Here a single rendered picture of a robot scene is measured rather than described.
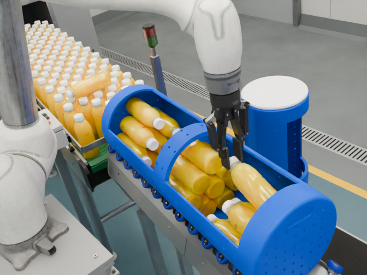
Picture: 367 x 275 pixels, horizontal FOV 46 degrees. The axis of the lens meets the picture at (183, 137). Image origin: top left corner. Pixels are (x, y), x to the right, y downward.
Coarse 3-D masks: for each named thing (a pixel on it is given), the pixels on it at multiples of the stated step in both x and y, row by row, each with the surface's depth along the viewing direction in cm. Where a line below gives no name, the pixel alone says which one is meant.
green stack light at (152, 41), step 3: (153, 36) 208; (156, 36) 210; (144, 39) 210; (147, 39) 208; (150, 39) 208; (153, 39) 209; (156, 39) 210; (147, 42) 209; (150, 42) 209; (153, 42) 209; (156, 42) 210; (147, 45) 211; (150, 45) 210; (153, 45) 210
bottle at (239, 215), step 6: (234, 204) 116; (228, 210) 115; (234, 210) 112; (240, 210) 111; (246, 210) 111; (252, 210) 112; (228, 216) 114; (234, 216) 111; (240, 216) 110; (246, 216) 109; (234, 222) 111; (240, 222) 109; (246, 222) 108; (234, 228) 112; (240, 228) 109; (240, 234) 111
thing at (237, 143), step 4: (236, 140) 114; (236, 144) 115; (240, 144) 113; (236, 148) 116; (240, 148) 114; (236, 152) 117; (240, 152) 115; (236, 156) 118; (240, 156) 116; (240, 160) 117
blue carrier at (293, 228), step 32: (128, 96) 157; (160, 96) 157; (192, 128) 131; (128, 160) 149; (160, 160) 129; (256, 160) 131; (160, 192) 134; (288, 192) 101; (320, 192) 106; (192, 224) 122; (256, 224) 99; (288, 224) 99; (320, 224) 107; (256, 256) 98; (288, 256) 104; (320, 256) 114
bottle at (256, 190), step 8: (232, 168) 115; (240, 168) 113; (248, 168) 112; (232, 176) 114; (240, 176) 111; (248, 176) 111; (256, 176) 111; (240, 184) 111; (248, 184) 110; (256, 184) 109; (264, 184) 109; (248, 192) 110; (256, 192) 108; (264, 192) 108; (272, 192) 108; (248, 200) 111; (256, 200) 108; (264, 200) 107; (256, 208) 109
